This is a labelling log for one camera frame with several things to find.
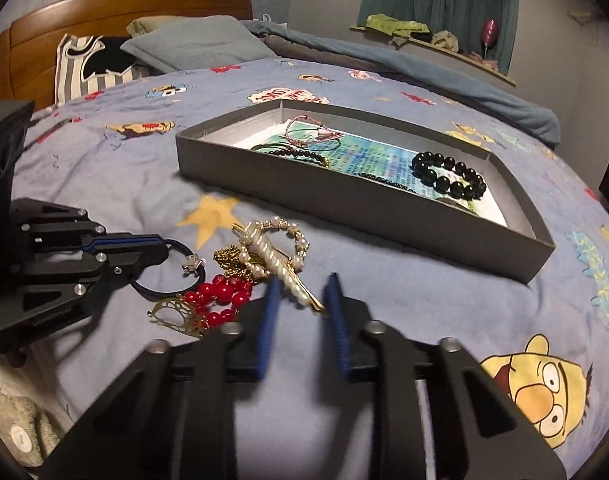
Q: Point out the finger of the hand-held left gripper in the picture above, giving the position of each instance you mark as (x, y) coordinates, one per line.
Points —
(59, 230)
(59, 295)

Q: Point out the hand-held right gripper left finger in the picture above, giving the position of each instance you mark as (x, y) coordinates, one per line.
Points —
(265, 330)

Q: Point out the pink cloth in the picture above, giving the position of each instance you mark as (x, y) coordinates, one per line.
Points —
(484, 61)

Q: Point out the dark grey blanket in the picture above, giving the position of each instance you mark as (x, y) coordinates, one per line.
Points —
(304, 50)

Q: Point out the wooden window sill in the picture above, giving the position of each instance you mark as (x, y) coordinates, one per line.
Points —
(464, 60)

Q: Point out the grey-blue pillow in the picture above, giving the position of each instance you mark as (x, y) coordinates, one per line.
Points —
(199, 42)

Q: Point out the black and white striped cushion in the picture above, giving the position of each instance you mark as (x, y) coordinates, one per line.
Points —
(99, 65)

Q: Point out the wooden headboard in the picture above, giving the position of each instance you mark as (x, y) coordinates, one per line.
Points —
(134, 10)

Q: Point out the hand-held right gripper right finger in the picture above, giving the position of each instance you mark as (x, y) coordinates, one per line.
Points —
(337, 330)

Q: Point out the beige cloth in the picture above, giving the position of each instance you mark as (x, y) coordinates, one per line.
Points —
(444, 40)

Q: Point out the grey fuzzy cloth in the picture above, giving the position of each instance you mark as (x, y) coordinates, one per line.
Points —
(14, 410)

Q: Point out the green cloth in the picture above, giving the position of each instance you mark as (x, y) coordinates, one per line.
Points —
(394, 25)

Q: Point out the blue cartoon printed blanket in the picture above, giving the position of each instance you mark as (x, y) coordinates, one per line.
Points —
(434, 310)

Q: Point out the teal duvet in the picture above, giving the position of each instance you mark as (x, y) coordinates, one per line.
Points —
(434, 75)

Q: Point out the grey cardboard box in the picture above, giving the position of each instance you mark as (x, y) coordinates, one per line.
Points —
(359, 215)

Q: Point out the pearl hair clip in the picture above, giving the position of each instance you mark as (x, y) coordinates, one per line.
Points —
(284, 275)

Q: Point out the pink balloon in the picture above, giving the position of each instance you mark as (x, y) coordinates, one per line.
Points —
(490, 30)

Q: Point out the blue-green printed paper sheets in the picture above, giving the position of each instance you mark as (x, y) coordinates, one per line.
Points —
(379, 162)

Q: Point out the olive pillow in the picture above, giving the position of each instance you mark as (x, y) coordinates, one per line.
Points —
(149, 26)

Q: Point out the gold filigree ornament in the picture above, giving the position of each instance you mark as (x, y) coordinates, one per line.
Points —
(172, 310)

